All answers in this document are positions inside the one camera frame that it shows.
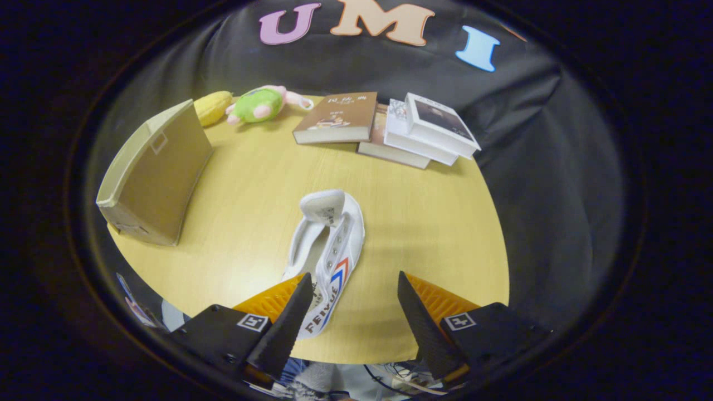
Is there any brown book under stack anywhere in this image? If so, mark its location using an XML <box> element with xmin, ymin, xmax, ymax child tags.
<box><xmin>357</xmin><ymin>103</ymin><xmax>431</xmax><ymax>169</ymax></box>

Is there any black cable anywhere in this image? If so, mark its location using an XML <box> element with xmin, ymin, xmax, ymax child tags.
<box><xmin>363</xmin><ymin>365</ymin><xmax>407</xmax><ymax>394</ymax></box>

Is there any green and pink plush toy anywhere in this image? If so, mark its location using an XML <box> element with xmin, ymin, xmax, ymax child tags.
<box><xmin>226</xmin><ymin>85</ymin><xmax>314</xmax><ymax>125</ymax></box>

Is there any white patterned cover book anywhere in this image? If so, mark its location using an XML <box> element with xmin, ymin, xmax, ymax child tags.
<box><xmin>383</xmin><ymin>99</ymin><xmax>458</xmax><ymax>167</ymax></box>

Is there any yellow plush toy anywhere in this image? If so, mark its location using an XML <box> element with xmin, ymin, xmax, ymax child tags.
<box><xmin>193</xmin><ymin>91</ymin><xmax>233</xmax><ymax>127</ymax></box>

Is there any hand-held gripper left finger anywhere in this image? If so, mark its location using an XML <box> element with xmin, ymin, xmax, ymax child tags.
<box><xmin>168</xmin><ymin>272</ymin><xmax>315</xmax><ymax>386</ymax></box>

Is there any brown cover book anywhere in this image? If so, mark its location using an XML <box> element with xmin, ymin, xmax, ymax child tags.
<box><xmin>292</xmin><ymin>92</ymin><xmax>378</xmax><ymax>144</ymax></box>

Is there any beige fabric storage box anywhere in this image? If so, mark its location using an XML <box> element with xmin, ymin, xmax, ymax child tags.
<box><xmin>96</xmin><ymin>99</ymin><xmax>214</xmax><ymax>247</ymax></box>

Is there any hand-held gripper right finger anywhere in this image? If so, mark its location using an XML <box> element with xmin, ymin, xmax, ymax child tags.
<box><xmin>397</xmin><ymin>271</ymin><xmax>553</xmax><ymax>390</ymax></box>

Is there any white canvas shoe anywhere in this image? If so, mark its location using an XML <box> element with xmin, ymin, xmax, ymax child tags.
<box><xmin>281</xmin><ymin>189</ymin><xmax>366</xmax><ymax>340</ymax></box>

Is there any white book with dark photo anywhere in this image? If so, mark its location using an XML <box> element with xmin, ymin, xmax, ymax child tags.
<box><xmin>404</xmin><ymin>92</ymin><xmax>481</xmax><ymax>159</ymax></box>

